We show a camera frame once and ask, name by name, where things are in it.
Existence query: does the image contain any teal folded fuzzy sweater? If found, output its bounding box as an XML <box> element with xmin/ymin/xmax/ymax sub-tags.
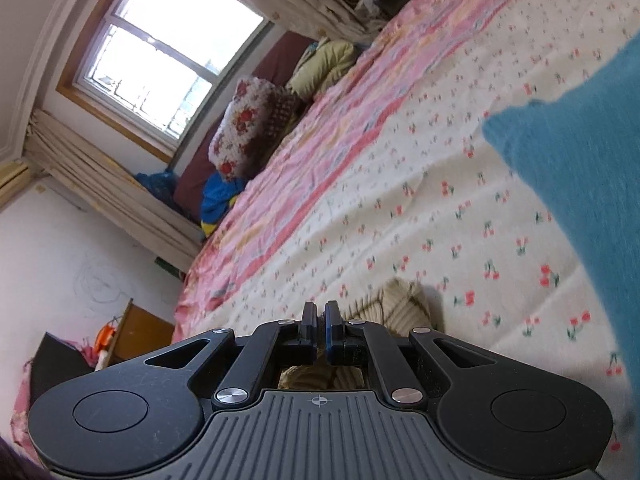
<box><xmin>483</xmin><ymin>38</ymin><xmax>639</xmax><ymax>386</ymax></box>

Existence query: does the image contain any maroon sofa bench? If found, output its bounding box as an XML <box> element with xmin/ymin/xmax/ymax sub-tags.
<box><xmin>174</xmin><ymin>32</ymin><xmax>314</xmax><ymax>224</ymax></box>

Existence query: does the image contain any black monitor screen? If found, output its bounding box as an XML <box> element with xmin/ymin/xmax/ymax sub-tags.
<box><xmin>29</xmin><ymin>333</ymin><xmax>94</xmax><ymax>404</ymax></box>

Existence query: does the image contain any pink cloth behind monitor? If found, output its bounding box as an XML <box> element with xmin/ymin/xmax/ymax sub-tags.
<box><xmin>10</xmin><ymin>339</ymin><xmax>98</xmax><ymax>464</ymax></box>

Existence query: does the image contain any red floral folded quilt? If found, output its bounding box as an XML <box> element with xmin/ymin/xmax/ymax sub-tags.
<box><xmin>208</xmin><ymin>76</ymin><xmax>298</xmax><ymax>181</ymax></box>

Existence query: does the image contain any left beige curtain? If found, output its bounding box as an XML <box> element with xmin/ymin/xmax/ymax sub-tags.
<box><xmin>24</xmin><ymin>110</ymin><xmax>201</xmax><ymax>272</ymax></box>

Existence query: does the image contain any beige striped knit sweater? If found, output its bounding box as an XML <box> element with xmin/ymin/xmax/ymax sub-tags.
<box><xmin>278</xmin><ymin>278</ymin><xmax>433</xmax><ymax>391</ymax></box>

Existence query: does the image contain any cherry print bed sheet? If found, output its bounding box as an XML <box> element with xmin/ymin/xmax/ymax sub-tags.
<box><xmin>214</xmin><ymin>0</ymin><xmax>640</xmax><ymax>461</ymax></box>

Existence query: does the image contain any olive green pillow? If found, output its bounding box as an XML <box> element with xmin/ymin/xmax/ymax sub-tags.
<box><xmin>285</xmin><ymin>38</ymin><xmax>361</xmax><ymax>103</ymax></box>

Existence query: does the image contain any orange object on desk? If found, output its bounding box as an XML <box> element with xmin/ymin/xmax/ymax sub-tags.
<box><xmin>93</xmin><ymin>321</ymin><xmax>117</xmax><ymax>354</ymax></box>

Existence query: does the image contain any window with frame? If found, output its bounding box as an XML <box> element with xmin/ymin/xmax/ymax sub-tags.
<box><xmin>56</xmin><ymin>0</ymin><xmax>271</xmax><ymax>162</ymax></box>

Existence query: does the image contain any wooden desk cabinet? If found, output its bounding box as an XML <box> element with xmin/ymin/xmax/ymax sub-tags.
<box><xmin>104</xmin><ymin>299</ymin><xmax>174</xmax><ymax>367</ymax></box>

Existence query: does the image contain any blue yellow crumpled garment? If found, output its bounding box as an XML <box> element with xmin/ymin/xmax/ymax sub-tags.
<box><xmin>200</xmin><ymin>171</ymin><xmax>247</xmax><ymax>237</ymax></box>

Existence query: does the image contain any pink striped blanket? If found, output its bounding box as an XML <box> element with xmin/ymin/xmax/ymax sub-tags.
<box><xmin>171</xmin><ymin>0</ymin><xmax>622</xmax><ymax>331</ymax></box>

